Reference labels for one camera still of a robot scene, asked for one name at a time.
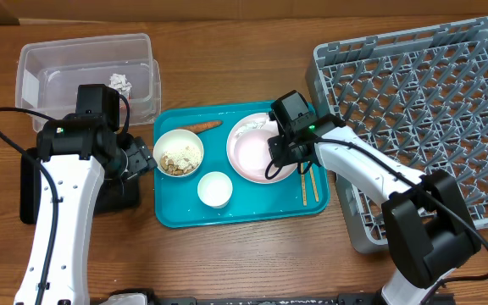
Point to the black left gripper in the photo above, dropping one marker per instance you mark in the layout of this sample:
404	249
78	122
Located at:
141	159

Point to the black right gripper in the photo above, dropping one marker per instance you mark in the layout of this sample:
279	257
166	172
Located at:
280	158

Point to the small white cup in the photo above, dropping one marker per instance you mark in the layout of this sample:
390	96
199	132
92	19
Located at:
215	189

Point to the white napkin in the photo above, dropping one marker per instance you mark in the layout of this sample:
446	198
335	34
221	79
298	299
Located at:
120	83

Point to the pink shallow bowl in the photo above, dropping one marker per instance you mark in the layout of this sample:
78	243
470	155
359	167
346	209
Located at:
251	154

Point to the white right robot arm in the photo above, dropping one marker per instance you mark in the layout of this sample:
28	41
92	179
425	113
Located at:
427	224

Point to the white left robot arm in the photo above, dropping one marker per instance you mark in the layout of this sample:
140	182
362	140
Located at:
57	268

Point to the grey dishwasher rack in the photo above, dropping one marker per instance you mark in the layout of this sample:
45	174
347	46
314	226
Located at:
420	96

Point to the cream bowl with food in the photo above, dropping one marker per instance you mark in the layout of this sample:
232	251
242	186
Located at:
178	153

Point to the black rectangular tray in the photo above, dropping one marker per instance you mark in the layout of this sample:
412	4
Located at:
115	194

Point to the light wooden chopstick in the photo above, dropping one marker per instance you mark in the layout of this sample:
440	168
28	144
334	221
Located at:
303	183

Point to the orange carrot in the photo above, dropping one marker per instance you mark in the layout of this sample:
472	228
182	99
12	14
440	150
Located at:
201	127

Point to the teal plastic tray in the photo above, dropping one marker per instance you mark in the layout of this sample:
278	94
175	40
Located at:
176	202

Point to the clear plastic bin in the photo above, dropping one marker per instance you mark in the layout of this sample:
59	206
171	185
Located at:
49	73

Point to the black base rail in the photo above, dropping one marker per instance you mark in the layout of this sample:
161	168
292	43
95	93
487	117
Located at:
148	296

